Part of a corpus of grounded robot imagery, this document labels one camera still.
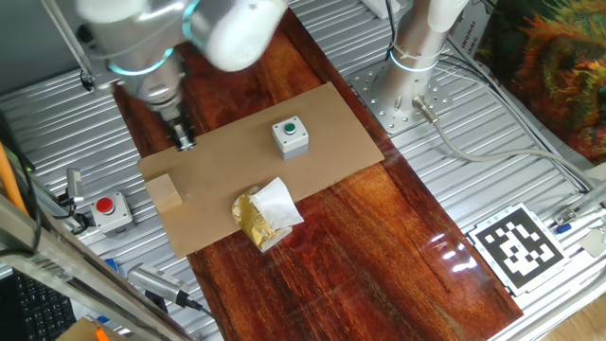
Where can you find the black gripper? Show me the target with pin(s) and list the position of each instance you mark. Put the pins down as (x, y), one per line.
(174, 116)

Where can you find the small wooden block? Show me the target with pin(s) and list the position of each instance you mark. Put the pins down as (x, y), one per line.
(163, 194)

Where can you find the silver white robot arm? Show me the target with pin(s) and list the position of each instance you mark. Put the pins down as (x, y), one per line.
(142, 47)

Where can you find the brown cardboard sheet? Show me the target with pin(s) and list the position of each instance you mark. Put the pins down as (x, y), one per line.
(246, 170)

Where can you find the red push button box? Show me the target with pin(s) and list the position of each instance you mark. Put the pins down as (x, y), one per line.
(116, 218)

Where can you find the gold tissue pack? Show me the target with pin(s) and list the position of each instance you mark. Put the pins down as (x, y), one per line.
(251, 218)

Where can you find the green push button box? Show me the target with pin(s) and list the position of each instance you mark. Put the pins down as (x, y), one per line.
(290, 142)

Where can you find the metal stand pole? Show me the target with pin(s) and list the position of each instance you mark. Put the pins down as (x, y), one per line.
(61, 23)

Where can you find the brown cardboard box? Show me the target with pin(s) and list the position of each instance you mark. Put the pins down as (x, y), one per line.
(80, 331)

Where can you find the red-brown wooden board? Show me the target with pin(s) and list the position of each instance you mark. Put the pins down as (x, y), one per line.
(379, 237)

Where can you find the black keyboard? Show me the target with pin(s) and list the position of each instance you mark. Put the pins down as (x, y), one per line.
(38, 312)

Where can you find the white power strip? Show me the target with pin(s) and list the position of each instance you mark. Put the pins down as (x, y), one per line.
(379, 7)

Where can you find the white printed paper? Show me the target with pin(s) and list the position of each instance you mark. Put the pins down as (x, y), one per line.
(468, 33)

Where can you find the black white fiducial marker board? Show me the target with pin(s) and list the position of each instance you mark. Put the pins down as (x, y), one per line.
(518, 248)

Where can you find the colourful painted cloth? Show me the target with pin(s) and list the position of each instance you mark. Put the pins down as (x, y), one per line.
(554, 71)

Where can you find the small metal clip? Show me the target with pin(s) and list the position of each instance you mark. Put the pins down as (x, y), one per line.
(564, 217)

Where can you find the small blue cap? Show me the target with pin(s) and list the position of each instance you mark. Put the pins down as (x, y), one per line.
(563, 228)

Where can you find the aluminium profile bar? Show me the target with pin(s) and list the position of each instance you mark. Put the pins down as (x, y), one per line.
(592, 196)

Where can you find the white paper tag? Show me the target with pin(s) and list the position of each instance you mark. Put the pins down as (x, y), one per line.
(594, 242)

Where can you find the small grey camera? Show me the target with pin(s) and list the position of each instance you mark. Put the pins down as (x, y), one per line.
(75, 182)

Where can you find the silver ribbed camera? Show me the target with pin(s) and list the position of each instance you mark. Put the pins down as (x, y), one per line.
(156, 281)

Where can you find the aluminium frame beam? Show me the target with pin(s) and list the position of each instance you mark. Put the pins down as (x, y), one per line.
(71, 279)

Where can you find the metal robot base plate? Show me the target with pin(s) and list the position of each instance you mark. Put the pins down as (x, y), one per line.
(374, 102)

